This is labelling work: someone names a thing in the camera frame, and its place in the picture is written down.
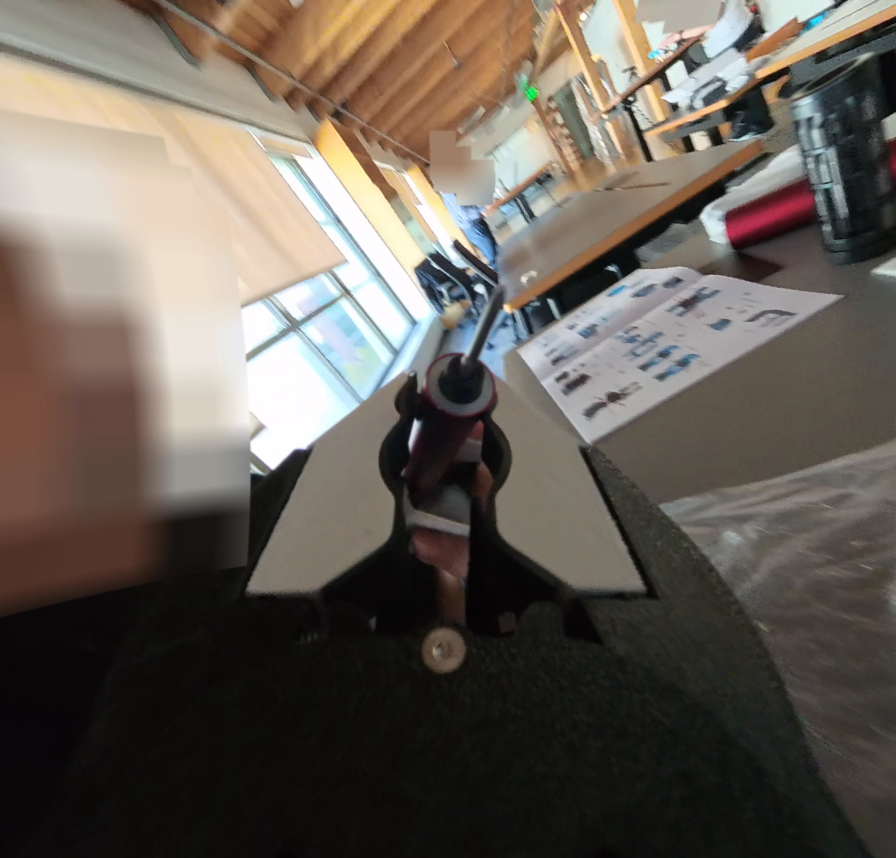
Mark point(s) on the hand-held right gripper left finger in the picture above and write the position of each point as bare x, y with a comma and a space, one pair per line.
329, 515

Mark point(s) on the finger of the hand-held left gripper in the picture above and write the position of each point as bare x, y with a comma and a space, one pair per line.
441, 508

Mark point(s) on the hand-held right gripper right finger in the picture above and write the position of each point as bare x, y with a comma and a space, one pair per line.
560, 515

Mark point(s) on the red electric screwdriver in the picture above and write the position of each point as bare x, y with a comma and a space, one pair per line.
455, 396

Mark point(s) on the wood-edged grey desk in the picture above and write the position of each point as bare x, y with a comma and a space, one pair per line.
595, 228

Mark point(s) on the cluttered wood-edged desk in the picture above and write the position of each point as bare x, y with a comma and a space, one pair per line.
770, 60

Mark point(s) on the person's left hand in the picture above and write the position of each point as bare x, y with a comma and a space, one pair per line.
444, 553

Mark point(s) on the printed instruction manual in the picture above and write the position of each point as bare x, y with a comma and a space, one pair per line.
665, 354

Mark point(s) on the black office chair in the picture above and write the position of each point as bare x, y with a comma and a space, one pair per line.
448, 277

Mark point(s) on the large clear plastic bag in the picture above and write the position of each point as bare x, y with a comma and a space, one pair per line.
805, 557

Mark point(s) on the beige roller blind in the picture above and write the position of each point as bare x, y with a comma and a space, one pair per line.
280, 242

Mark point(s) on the red cylinder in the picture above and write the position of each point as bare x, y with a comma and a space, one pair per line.
770, 214

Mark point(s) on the green exit sign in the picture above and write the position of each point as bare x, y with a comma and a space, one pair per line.
530, 89

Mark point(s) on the black tumbler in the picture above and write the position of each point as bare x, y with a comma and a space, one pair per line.
847, 172

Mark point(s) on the glass window wall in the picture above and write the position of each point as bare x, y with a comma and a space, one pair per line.
315, 354

